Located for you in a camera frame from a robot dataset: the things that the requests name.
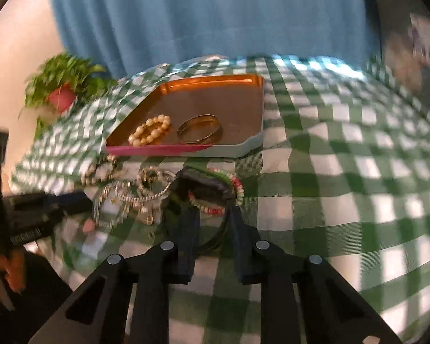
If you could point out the black wrist watch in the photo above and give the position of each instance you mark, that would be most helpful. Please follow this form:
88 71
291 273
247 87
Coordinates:
204 186

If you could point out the blue curtain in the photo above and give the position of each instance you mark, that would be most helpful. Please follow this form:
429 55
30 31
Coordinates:
200 14

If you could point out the person's left hand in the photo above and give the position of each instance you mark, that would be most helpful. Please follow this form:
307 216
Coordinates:
14 268

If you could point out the clear plastic storage bin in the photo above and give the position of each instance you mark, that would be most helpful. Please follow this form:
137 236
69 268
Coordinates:
397 61

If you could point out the green checked tablecloth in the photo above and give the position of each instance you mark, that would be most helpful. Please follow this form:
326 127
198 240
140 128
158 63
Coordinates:
344 186

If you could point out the potted green plant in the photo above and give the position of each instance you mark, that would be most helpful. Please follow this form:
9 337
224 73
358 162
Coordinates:
62 95

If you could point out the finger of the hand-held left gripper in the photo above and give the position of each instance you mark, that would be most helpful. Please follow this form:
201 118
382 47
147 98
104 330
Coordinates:
50 204
28 231

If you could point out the orange metal tray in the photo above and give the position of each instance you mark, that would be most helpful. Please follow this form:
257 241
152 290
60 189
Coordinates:
218 96

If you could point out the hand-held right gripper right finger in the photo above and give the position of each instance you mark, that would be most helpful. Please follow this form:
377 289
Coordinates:
240 247

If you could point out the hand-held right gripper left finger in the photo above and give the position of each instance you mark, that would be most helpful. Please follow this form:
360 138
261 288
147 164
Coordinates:
190 243

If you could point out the gold bangle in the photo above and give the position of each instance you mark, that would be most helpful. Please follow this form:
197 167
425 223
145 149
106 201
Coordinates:
200 140

